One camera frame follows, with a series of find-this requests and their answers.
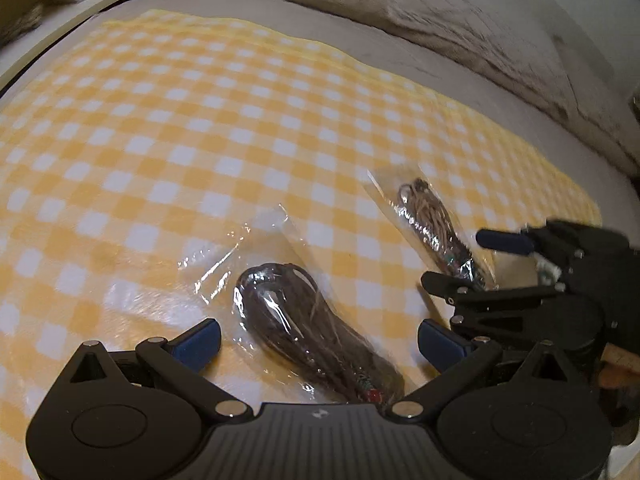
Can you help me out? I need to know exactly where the beige quilted comforter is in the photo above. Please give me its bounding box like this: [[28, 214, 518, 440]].
[[384, 0, 582, 122]]

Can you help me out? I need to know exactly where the bagged dark brown cord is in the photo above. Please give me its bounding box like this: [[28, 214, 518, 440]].
[[177, 204, 407, 406]]

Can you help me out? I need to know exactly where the yellow white checkered blanket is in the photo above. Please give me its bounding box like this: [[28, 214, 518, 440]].
[[1, 10, 601, 479]]

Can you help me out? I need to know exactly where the beige folded mattress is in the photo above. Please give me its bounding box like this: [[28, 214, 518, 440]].
[[288, 0, 639, 177]]

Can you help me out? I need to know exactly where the bagged brown cord keychain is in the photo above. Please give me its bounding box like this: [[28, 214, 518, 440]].
[[364, 162, 496, 290]]

